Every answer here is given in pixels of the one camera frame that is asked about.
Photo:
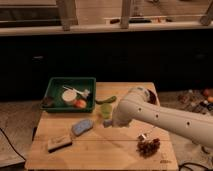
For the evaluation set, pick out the blue-grey towel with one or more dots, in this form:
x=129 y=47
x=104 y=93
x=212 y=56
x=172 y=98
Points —
x=107 y=123

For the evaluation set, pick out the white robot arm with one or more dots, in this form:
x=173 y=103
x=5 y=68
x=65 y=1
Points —
x=136 y=105

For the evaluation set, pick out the green plastic cup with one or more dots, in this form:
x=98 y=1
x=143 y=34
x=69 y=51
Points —
x=106 y=110

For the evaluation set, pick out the green pea pod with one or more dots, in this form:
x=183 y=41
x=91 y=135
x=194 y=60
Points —
x=108 y=100

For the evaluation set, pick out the white dish brush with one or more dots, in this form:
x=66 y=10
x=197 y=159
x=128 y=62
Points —
x=85 y=94

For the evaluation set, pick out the orange fruit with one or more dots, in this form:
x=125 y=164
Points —
x=80 y=103

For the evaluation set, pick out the white round container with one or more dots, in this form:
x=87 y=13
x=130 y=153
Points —
x=69 y=96

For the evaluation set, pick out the dark red bowl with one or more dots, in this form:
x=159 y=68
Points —
x=153 y=99

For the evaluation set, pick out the blue sponge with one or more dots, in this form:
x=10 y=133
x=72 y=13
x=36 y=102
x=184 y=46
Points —
x=82 y=126

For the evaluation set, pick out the green plastic tray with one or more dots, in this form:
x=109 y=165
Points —
x=55 y=90

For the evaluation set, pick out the metal spoon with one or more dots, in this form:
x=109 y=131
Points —
x=144 y=136

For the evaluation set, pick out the dark round object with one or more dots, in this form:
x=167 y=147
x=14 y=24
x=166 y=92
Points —
x=48 y=101

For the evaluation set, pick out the brown pine cone cluster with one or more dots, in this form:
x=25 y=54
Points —
x=148 y=148

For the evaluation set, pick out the wooden scrub brush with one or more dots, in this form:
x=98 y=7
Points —
x=56 y=143

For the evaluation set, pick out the spice jar rack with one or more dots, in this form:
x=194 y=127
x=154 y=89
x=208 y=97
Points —
x=197 y=101

